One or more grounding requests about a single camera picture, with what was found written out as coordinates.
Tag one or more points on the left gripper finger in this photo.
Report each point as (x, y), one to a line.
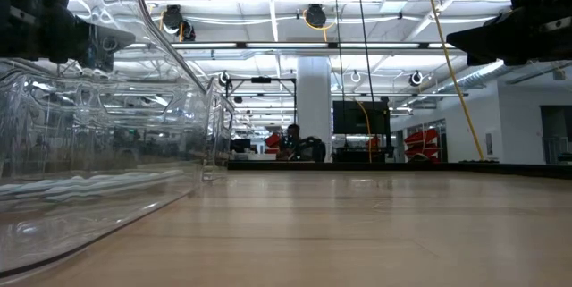
(99, 60)
(89, 39)

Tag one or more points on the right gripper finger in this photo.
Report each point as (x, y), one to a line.
(486, 61)
(491, 39)

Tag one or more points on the black white ceiling reel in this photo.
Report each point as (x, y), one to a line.
(412, 79)
(223, 79)

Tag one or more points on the red storage bins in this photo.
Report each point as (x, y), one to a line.
(422, 139)

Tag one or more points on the black monitor screen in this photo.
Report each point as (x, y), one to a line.
(357, 117)

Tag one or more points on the white square column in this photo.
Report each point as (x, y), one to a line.
(314, 108)

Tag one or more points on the person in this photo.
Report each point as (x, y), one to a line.
(292, 137)

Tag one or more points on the black table frame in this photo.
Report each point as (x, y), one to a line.
(402, 166)

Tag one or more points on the black gantry frame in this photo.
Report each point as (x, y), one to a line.
(261, 80)

